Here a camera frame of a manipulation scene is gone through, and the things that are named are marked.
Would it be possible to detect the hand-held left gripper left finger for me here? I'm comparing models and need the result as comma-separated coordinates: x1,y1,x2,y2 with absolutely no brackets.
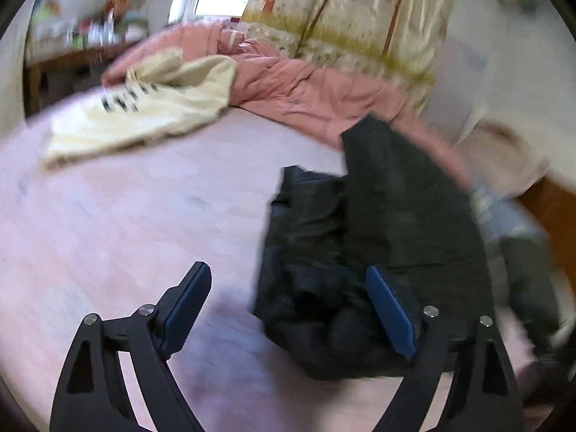
49,261,212,432

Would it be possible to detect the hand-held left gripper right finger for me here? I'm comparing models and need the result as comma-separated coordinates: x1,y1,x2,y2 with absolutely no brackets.
365,265,525,432

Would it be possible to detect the black down jacket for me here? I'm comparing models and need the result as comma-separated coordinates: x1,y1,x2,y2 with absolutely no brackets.
252,114,493,381

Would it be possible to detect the dark green cloth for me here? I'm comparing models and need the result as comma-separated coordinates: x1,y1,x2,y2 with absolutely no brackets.
497,231,568,356

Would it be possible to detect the blue printed sheet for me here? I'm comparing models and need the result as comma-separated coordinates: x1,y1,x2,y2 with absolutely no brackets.
468,184,545,253

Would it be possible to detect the white and wood headboard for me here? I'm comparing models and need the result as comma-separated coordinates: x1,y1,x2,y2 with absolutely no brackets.
517,175,576,280

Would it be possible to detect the beige pillow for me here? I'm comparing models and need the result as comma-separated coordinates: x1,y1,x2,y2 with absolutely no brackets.
454,119,552,199

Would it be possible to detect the cream printed hoodie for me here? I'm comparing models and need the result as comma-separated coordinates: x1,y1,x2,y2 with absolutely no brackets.
42,49,238,169

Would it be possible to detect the pink quilt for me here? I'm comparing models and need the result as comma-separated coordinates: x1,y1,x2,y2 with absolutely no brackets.
101,22,473,190

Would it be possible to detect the carved wooden desk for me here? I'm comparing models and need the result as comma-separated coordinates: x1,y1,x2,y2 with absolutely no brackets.
22,38,145,118

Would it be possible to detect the white drawer cabinet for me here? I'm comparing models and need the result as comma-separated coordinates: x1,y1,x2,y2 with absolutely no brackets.
0,0,39,145

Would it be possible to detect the tree print curtain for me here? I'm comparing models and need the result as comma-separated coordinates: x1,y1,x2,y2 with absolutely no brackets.
240,0,455,113

